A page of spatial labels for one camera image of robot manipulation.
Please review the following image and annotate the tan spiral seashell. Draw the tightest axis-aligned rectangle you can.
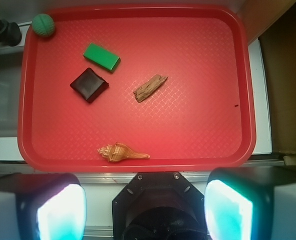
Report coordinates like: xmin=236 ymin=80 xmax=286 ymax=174
xmin=97 ymin=142 xmax=150 ymax=163

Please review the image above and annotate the brown cardboard panel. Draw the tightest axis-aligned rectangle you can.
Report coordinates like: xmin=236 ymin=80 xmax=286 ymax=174
xmin=237 ymin=0 xmax=296 ymax=165

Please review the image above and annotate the grey toy faucet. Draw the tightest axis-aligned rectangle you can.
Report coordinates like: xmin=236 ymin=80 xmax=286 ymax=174
xmin=0 ymin=19 xmax=22 ymax=47

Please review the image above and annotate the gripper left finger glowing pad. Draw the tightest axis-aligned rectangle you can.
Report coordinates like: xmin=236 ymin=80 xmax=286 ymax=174
xmin=0 ymin=173 xmax=87 ymax=240

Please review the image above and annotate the black square pouch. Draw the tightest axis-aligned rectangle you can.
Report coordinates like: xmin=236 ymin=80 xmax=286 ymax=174
xmin=70 ymin=67 xmax=109 ymax=103

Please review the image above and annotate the green golf ball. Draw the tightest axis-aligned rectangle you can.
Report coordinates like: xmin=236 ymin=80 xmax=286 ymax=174
xmin=32 ymin=13 xmax=55 ymax=38

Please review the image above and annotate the grey toy sink basin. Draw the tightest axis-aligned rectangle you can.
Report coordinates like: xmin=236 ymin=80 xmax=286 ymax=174
xmin=0 ymin=46 xmax=24 ymax=138

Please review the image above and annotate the red plastic tray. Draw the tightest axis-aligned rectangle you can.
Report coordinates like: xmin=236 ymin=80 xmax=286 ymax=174
xmin=18 ymin=4 xmax=256 ymax=173

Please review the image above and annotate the green rectangular block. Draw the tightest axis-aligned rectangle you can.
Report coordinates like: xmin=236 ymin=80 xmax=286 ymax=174
xmin=83 ymin=43 xmax=121 ymax=72

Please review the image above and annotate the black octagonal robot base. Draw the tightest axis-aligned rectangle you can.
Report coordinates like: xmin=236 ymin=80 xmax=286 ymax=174
xmin=112 ymin=172 xmax=208 ymax=240

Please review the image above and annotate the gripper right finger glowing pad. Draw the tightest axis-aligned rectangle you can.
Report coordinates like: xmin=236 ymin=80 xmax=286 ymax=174
xmin=204 ymin=166 xmax=296 ymax=240

